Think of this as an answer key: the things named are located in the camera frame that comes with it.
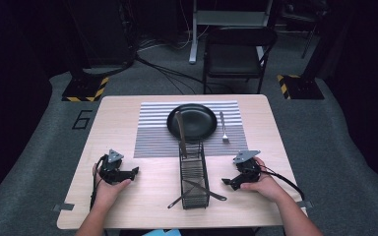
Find person's right hand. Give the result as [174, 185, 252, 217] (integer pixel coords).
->
[239, 156, 288, 203]

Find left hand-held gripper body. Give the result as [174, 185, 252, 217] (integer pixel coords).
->
[97, 148, 128, 186]

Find white metal stand frame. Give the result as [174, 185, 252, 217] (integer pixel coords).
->
[188, 0, 274, 65]

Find black floor cables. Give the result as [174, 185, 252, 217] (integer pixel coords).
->
[133, 38, 234, 96]

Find dark long-handled utensil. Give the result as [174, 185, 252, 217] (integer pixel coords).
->
[182, 178, 228, 202]
[166, 187, 199, 209]

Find black wire cutlery basket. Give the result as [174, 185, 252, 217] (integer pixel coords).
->
[178, 140, 211, 210]

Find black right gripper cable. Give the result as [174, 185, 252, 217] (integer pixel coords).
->
[259, 163, 306, 202]

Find dark table knife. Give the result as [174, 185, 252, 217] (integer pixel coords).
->
[174, 110, 189, 159]

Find person's left hand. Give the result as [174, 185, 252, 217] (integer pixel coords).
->
[92, 162, 133, 208]

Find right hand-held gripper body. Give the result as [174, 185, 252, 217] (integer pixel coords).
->
[232, 149, 262, 185]

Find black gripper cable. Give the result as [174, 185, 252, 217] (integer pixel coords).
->
[89, 154, 108, 211]
[259, 163, 306, 202]

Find silver fork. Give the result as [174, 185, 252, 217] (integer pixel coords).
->
[219, 110, 230, 144]

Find light blue cloth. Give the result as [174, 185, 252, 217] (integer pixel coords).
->
[142, 228, 182, 236]

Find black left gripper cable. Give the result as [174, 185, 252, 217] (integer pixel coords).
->
[89, 154, 108, 211]

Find black stand with striped base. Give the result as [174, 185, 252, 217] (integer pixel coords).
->
[277, 48, 329, 101]
[61, 48, 110, 103]

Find grey striped placemat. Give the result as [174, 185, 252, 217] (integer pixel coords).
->
[133, 99, 249, 159]

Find black round plate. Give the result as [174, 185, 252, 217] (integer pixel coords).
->
[165, 102, 219, 143]

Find black folding chair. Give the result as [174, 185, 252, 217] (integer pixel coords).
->
[202, 26, 279, 95]

